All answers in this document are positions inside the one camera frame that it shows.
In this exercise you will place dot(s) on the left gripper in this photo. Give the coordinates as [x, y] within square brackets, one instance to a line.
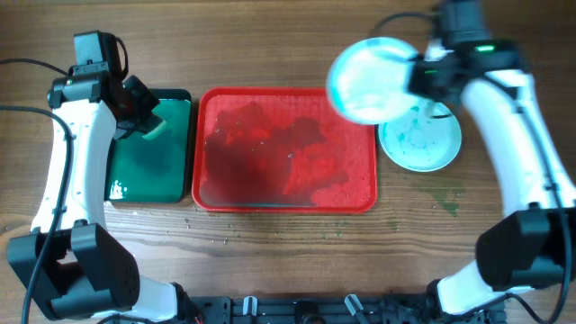
[148, 103]

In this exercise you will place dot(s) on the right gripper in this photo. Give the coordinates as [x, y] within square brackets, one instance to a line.
[411, 65]

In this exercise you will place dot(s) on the light blue plate bottom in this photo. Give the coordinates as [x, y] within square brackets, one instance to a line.
[425, 139]

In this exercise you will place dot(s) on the light blue plate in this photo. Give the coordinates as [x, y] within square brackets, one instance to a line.
[425, 139]
[368, 82]

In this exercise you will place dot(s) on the light blue plate top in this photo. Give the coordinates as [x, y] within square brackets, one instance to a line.
[368, 82]

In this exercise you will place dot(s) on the green sponge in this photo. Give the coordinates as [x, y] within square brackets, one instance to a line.
[152, 127]

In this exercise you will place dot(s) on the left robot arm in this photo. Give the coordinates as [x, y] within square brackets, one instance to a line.
[71, 266]

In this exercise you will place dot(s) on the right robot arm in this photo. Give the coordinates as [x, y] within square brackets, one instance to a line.
[533, 246]

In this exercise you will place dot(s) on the black tray with green water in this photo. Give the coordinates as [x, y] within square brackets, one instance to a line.
[154, 170]

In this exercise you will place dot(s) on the red plastic tray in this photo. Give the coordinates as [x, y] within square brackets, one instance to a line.
[281, 149]

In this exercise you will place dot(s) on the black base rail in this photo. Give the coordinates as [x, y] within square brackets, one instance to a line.
[352, 309]

